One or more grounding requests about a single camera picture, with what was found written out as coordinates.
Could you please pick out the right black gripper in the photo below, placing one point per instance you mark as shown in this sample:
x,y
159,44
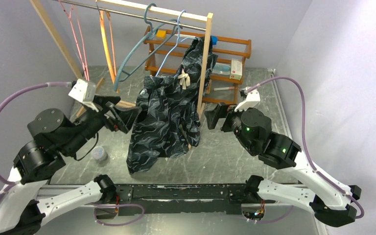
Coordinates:
x,y
220,111

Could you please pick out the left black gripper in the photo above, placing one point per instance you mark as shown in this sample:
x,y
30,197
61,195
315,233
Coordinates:
x,y
126,116

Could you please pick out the dark patterned shorts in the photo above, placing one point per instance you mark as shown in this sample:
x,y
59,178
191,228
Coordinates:
x,y
169,122

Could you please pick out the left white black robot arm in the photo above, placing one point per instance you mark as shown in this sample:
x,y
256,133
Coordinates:
x,y
55,137

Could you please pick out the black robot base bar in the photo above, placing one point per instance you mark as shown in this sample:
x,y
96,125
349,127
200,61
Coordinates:
x,y
181,198

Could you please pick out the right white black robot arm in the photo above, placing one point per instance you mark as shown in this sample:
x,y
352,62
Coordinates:
x,y
324,197

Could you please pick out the orange plastic hanger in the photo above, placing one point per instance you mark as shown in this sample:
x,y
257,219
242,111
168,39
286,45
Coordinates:
x,y
109,48

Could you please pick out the pink white marker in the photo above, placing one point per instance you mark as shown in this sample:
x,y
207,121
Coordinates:
x,y
224,88

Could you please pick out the clear blue plastic pack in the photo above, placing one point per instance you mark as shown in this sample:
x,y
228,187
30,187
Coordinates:
x,y
221,69

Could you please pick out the white red box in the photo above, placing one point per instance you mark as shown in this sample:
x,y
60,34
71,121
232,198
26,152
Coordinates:
x,y
236,71

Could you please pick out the small clear plastic cup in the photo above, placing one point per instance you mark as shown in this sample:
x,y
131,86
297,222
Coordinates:
x,y
100,155

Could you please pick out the blue block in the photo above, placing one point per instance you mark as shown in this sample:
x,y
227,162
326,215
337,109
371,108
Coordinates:
x,y
214,40

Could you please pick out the brown wooden shelf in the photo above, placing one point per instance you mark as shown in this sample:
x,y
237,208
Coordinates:
x,y
168,58

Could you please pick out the yellow block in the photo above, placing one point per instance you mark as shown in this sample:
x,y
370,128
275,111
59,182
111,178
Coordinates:
x,y
161,34

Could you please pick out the wooden clothes rack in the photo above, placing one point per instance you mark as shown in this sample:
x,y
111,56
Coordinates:
x,y
40,10

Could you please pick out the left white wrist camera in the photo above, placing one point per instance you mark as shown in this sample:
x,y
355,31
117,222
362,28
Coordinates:
x,y
84,92

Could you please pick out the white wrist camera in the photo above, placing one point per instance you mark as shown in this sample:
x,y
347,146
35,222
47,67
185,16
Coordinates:
x,y
84,92
249,100

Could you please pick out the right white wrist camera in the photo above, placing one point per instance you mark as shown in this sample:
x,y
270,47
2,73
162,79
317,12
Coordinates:
x,y
249,100

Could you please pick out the pink wire hanger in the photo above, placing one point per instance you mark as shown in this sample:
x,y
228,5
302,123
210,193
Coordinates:
x,y
73,18

